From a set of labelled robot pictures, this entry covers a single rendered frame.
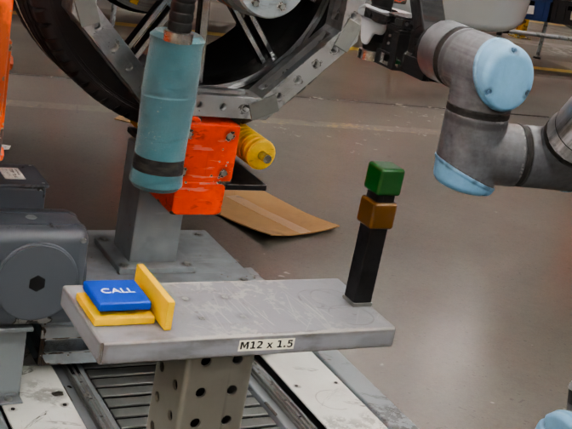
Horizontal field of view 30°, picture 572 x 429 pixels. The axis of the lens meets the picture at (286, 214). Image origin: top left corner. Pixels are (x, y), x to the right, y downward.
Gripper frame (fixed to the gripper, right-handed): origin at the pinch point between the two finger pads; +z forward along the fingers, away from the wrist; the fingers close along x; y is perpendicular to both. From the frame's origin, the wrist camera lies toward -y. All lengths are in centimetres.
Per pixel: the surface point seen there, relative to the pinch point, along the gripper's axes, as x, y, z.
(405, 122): 185, 83, 238
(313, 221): 68, 82, 113
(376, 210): -13.8, 23.0, -32.3
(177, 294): -39, 38, -26
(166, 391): -40, 50, -30
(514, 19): 68, 5, 45
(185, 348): -42, 39, -39
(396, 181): -11.6, 18.7, -32.3
